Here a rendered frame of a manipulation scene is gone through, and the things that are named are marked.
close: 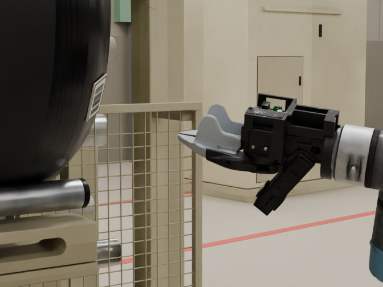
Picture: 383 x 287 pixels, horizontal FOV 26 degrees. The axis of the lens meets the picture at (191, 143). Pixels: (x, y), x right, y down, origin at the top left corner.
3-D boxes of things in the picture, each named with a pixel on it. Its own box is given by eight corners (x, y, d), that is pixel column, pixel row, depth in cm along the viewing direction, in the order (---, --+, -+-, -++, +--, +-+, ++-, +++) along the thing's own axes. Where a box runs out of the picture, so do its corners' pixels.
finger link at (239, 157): (213, 136, 111) (276, 147, 109) (212, 148, 112) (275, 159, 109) (202, 152, 107) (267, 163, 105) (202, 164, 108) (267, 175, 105)
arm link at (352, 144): (370, 170, 110) (361, 200, 103) (335, 164, 111) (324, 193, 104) (377, 119, 106) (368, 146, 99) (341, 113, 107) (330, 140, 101)
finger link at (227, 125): (187, 94, 113) (252, 105, 110) (186, 134, 116) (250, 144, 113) (179, 103, 110) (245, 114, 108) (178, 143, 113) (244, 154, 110)
